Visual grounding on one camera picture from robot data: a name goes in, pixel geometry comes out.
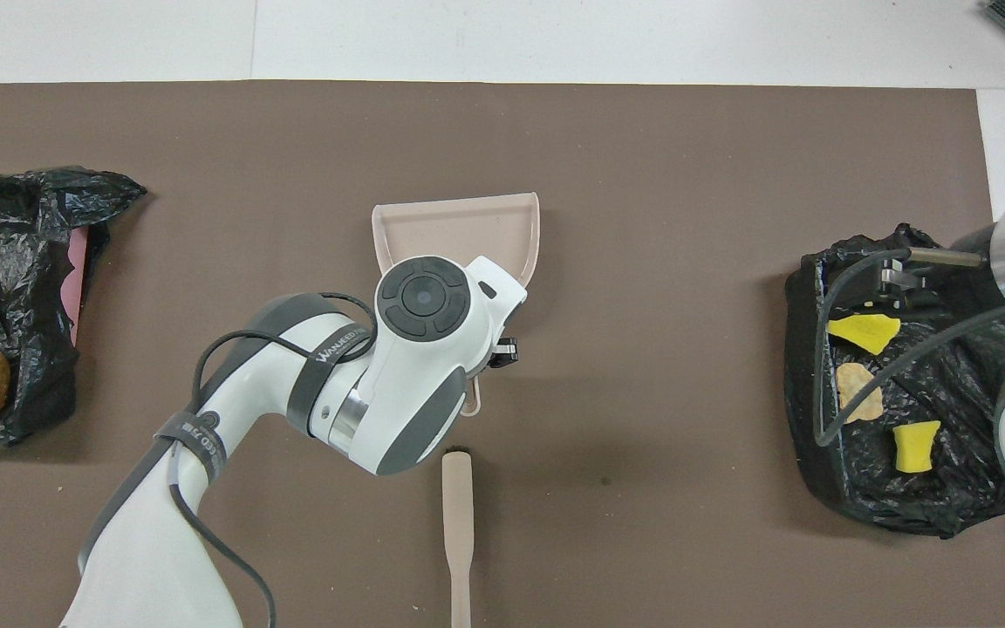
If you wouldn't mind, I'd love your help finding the yellow sponge with green backing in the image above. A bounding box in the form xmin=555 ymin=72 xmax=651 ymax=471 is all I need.
xmin=827 ymin=312 xmax=902 ymax=356

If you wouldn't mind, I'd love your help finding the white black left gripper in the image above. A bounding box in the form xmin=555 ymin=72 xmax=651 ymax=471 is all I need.
xmin=468 ymin=256 xmax=529 ymax=378

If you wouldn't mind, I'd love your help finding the small yellow sponge piece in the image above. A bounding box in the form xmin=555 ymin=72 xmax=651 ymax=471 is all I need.
xmin=893 ymin=421 xmax=942 ymax=474

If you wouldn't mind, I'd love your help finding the beige brush with black bristles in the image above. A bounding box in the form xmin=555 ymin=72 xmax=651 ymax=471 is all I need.
xmin=441 ymin=448 xmax=475 ymax=628

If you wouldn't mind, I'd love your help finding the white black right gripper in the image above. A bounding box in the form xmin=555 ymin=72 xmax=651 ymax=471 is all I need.
xmin=876 ymin=222 xmax=1005 ymax=319

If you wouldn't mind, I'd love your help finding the right black lined bin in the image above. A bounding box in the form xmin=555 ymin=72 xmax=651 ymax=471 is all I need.
xmin=0 ymin=166 xmax=149 ymax=447

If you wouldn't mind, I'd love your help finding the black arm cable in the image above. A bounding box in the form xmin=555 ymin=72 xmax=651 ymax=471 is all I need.
xmin=813 ymin=248 xmax=1005 ymax=447
xmin=167 ymin=292 xmax=377 ymax=628

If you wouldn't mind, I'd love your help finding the orange striped croissant toy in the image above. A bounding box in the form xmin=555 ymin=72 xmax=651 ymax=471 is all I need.
xmin=836 ymin=362 xmax=885 ymax=426

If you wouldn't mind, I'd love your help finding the left black lined bin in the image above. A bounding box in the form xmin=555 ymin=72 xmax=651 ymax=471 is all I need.
xmin=784 ymin=222 xmax=1005 ymax=539

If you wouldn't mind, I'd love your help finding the pink bin box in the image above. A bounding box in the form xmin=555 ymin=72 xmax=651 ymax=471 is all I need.
xmin=66 ymin=229 xmax=90 ymax=348

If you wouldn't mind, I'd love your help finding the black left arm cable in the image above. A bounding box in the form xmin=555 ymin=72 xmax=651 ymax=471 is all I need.
xmin=167 ymin=292 xmax=377 ymax=628

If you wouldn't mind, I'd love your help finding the brown table mat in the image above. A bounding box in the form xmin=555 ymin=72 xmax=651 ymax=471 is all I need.
xmin=0 ymin=81 xmax=1005 ymax=628

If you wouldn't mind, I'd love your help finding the black lined bin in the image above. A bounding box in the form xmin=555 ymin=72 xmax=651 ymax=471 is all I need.
xmin=784 ymin=222 xmax=1005 ymax=539
xmin=0 ymin=166 xmax=149 ymax=447

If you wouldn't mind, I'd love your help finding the beige plastic dustpan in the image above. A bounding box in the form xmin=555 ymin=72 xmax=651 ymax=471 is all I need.
xmin=372 ymin=193 xmax=542 ymax=418

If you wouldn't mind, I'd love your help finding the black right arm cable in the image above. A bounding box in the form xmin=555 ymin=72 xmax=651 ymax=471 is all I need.
xmin=813 ymin=248 xmax=1005 ymax=447

